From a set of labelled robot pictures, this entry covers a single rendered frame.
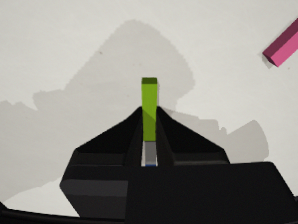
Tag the pink rod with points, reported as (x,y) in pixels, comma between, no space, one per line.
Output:
(284,46)

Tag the grey rod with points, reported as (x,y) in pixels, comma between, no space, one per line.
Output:
(150,153)

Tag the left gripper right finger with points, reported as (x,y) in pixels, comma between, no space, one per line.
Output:
(183,146)

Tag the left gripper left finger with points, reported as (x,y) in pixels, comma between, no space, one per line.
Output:
(116,145)

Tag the lime green rod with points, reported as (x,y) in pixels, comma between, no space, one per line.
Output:
(149,106)

